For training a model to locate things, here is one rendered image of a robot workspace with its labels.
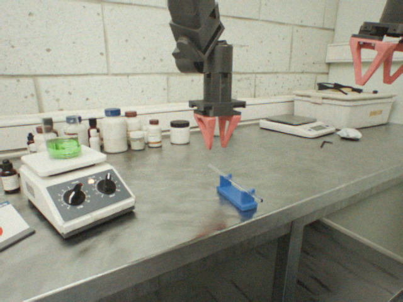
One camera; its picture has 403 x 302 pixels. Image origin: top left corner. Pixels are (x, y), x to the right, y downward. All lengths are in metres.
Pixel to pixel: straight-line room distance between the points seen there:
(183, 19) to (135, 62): 0.59
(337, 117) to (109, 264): 1.06
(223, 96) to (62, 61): 0.60
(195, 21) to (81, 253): 0.38
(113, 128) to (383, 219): 1.42
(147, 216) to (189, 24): 0.32
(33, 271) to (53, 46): 0.71
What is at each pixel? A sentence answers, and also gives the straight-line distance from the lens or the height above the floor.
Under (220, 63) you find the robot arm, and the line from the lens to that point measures 0.52.
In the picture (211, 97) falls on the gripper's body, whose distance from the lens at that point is 0.52.
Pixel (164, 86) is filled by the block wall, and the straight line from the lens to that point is 1.07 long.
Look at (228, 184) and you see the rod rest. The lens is 0.56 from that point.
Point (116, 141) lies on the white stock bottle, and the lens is 0.83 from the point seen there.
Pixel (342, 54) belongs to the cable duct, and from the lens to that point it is 1.66.
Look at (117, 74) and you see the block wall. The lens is 1.01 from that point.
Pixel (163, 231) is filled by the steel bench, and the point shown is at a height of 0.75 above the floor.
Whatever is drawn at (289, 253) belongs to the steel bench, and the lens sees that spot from 0.67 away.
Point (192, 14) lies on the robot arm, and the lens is 0.44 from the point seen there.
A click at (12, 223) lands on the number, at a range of 0.51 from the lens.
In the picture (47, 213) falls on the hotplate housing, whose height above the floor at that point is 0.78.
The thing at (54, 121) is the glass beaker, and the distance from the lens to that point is 0.51.
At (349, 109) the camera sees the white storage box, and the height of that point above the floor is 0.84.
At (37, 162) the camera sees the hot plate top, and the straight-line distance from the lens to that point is 0.54.
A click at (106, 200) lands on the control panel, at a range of 0.47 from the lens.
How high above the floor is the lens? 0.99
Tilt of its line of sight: 18 degrees down
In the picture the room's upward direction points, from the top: straight up
